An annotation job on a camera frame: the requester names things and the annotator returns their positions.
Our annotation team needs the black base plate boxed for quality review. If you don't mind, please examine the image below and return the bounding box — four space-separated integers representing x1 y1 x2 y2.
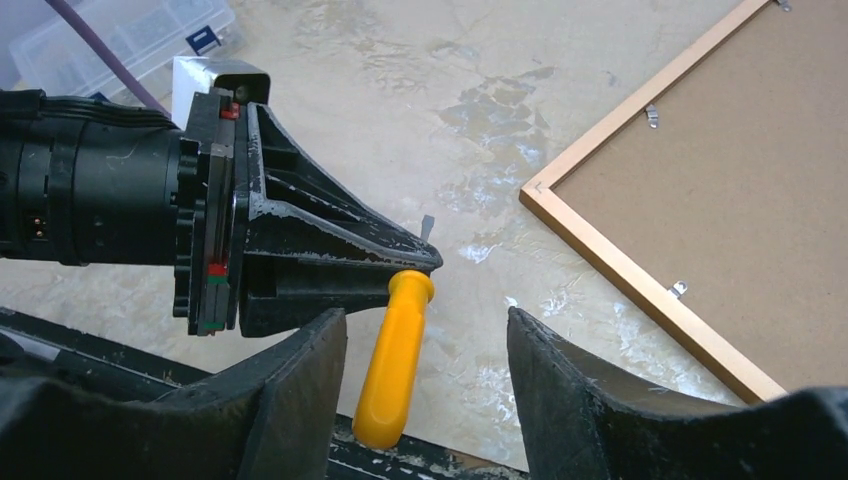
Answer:
0 305 531 480

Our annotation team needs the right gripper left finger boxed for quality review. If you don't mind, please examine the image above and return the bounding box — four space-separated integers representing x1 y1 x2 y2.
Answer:
0 307 349 480

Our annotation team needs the wooden picture frame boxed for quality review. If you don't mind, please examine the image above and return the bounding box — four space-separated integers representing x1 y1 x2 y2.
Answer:
519 1 847 403

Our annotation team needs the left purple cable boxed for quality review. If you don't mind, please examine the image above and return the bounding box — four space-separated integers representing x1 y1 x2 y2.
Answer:
43 0 171 115

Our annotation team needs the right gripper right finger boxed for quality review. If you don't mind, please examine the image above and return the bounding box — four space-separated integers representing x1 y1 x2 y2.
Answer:
507 307 847 479

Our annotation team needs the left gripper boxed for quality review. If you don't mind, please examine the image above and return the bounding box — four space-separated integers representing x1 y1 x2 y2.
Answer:
173 89 443 338

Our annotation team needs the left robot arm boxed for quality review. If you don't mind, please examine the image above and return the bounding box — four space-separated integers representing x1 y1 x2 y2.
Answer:
1 89 443 338

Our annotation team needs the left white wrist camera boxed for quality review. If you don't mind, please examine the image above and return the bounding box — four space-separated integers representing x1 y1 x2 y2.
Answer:
171 56 271 129

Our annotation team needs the yellow handled screwdriver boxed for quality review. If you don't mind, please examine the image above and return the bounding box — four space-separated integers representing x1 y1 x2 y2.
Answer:
352 270 435 450

